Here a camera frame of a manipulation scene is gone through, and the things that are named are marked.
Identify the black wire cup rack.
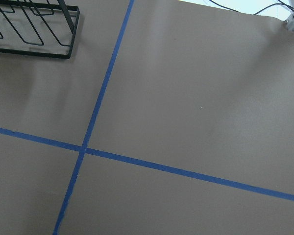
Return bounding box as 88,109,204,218
0,0,80,59

